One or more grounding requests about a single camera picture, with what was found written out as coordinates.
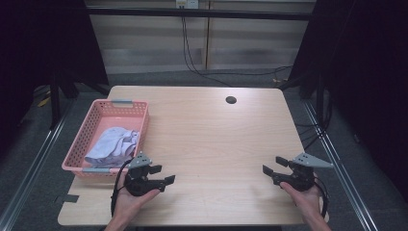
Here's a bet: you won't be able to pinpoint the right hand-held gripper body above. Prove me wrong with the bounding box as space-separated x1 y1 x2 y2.
272 152 335 193

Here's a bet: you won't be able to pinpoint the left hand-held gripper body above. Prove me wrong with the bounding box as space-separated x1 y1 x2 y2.
123 151 166 197

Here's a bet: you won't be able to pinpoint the white cloth with blue print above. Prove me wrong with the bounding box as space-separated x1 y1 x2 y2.
84 126 141 168

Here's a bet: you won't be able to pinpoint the pink plastic perforated basket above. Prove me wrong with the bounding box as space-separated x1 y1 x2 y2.
61 98 150 178

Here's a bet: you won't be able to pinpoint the person's left hand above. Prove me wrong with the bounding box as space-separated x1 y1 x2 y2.
110 174 162 227

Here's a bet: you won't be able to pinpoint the person's right hand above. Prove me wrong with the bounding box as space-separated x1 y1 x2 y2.
279 174 325 225

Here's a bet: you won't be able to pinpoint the black tape strip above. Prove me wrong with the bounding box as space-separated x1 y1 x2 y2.
54 193 80 205

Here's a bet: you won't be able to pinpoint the black metal stand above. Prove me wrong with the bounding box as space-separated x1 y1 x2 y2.
47 75 63 131

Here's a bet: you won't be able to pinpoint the black curtain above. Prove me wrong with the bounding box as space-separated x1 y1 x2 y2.
278 0 408 210
0 0 111 158

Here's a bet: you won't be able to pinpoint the yellow floor object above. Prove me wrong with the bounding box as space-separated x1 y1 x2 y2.
36 95 53 109

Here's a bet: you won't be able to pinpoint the black horizontal bar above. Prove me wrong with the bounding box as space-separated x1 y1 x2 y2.
86 7 318 22

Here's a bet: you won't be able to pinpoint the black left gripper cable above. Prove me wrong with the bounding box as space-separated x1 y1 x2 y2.
110 158 135 218

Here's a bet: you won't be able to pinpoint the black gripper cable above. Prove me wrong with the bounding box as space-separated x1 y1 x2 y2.
110 158 135 218
314 181 330 219

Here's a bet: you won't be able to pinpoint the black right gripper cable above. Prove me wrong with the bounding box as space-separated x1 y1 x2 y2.
314 181 330 219

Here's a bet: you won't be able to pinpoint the metal floor rail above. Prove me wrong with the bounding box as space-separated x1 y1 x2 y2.
0 99 78 231
301 98 381 231

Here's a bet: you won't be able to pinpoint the black floor cables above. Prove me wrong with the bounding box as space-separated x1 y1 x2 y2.
293 90 334 152

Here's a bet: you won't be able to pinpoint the long black wall cable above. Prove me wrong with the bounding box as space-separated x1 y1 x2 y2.
180 8 293 89

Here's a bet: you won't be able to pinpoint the white wall power outlet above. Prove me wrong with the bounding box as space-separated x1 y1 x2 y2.
174 0 200 10

